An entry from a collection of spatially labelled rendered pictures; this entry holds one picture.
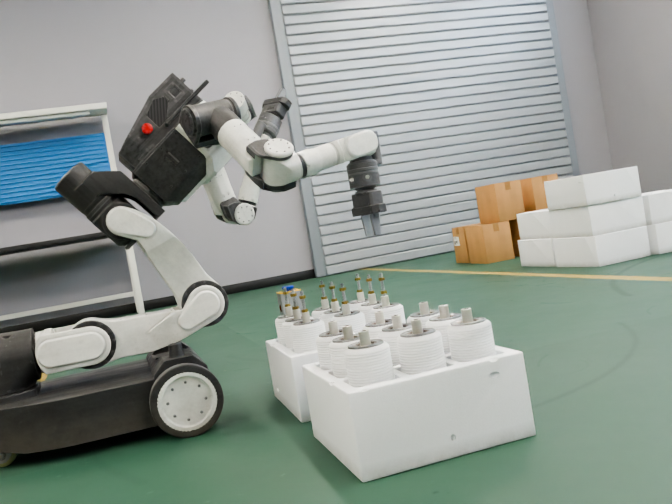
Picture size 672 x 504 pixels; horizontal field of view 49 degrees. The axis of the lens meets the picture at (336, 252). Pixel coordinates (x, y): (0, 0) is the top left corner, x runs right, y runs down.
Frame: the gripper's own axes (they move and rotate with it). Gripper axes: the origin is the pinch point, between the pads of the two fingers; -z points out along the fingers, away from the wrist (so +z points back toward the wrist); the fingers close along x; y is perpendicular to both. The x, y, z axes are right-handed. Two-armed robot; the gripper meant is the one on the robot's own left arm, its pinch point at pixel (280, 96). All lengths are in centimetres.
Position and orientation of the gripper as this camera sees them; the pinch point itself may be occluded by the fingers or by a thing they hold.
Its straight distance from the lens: 280.2
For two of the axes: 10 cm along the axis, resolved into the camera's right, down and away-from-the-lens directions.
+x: 7.8, -0.1, -6.2
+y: -5.5, -4.9, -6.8
